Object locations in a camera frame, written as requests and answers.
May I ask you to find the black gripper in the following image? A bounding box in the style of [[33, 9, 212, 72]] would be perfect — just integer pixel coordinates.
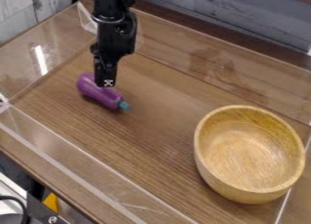
[[89, 12, 137, 87]]

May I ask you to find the black cable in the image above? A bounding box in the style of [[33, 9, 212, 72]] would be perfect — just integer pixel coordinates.
[[0, 194, 32, 224]]

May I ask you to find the clear acrylic tray wall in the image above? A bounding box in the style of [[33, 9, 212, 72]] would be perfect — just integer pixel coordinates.
[[0, 5, 311, 224]]

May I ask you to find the purple toy eggplant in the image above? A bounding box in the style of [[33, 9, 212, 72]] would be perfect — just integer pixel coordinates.
[[76, 73, 129, 110]]

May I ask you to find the clear acrylic corner bracket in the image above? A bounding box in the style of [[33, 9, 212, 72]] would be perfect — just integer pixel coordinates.
[[76, 3, 97, 35]]

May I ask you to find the yellow triangular part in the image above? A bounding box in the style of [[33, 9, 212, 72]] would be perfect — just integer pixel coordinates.
[[42, 193, 60, 213]]

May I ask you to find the brown wooden bowl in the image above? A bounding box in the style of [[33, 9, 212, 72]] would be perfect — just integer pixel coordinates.
[[193, 105, 305, 204]]

